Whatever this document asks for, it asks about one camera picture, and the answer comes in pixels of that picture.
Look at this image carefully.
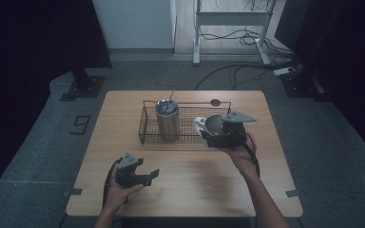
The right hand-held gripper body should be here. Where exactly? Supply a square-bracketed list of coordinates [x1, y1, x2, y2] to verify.
[206, 110, 258, 149]

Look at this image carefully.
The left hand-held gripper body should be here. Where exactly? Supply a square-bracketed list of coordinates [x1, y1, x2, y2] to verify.
[115, 152, 147, 190]

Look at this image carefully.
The black wire basket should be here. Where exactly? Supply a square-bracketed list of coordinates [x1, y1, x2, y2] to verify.
[138, 99, 233, 146]

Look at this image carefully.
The person's right hand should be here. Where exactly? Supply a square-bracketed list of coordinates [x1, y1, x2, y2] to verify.
[217, 132, 258, 179]

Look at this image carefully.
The person's left hand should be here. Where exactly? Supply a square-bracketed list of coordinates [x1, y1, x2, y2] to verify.
[103, 164, 145, 211]

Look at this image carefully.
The stainless steel tumbler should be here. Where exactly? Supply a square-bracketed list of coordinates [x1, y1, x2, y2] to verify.
[154, 98, 182, 143]

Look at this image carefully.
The white power strip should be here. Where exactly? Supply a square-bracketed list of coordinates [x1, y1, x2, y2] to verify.
[272, 66, 297, 77]

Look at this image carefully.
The black stand base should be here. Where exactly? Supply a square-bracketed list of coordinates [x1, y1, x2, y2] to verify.
[279, 69, 329, 100]
[59, 66, 106, 103]

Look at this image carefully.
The dark curtain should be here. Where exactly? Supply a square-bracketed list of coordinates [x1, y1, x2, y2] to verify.
[0, 0, 113, 203]
[274, 0, 365, 165]

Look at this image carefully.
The white cabinet panel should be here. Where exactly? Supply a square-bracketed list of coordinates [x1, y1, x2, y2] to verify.
[91, 0, 178, 50]

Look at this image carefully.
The left hand-held gripper cable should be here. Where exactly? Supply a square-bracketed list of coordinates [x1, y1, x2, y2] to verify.
[102, 157, 123, 207]

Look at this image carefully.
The hand-held gripper cable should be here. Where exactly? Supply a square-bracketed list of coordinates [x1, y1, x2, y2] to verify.
[241, 132, 261, 179]
[102, 157, 123, 207]

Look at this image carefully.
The right hand-held gripper cable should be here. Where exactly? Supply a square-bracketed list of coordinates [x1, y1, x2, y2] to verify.
[241, 132, 261, 179]

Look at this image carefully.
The long black floor cable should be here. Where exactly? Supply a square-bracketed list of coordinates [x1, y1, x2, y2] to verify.
[194, 61, 300, 91]

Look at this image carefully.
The bundle of black floor cables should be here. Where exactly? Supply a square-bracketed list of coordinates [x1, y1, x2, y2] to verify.
[199, 27, 297, 60]

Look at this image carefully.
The white desk frame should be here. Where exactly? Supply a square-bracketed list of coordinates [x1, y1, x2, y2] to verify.
[192, 0, 279, 67]

